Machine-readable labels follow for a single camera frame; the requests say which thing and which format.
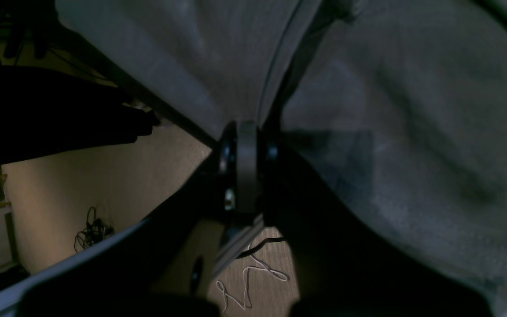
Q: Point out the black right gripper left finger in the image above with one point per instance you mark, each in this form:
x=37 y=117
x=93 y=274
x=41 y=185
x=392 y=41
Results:
x=158 y=268

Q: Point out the black table cloth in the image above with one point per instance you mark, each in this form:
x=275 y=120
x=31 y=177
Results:
x=44 y=112

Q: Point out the grey T-shirt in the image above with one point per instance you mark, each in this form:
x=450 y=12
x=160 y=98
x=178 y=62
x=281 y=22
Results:
x=403 y=103

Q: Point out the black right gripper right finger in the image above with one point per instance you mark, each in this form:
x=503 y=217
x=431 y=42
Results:
x=343 y=268

